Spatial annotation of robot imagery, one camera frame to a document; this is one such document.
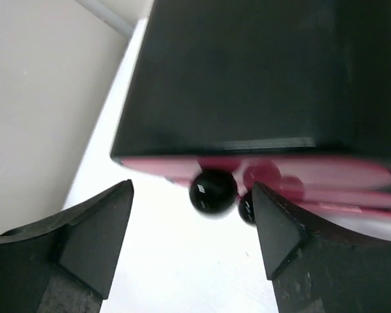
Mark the pink drawer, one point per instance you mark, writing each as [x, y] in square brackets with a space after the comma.
[367, 174]
[213, 191]

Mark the pink top drawer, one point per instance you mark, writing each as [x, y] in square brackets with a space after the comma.
[367, 174]

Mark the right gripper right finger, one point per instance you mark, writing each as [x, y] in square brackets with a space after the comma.
[318, 266]

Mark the black drawer organizer case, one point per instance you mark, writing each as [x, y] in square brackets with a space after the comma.
[245, 77]

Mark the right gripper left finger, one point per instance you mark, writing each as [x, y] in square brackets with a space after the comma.
[66, 262]

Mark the left aluminium side rail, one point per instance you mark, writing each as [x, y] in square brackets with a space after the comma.
[107, 16]

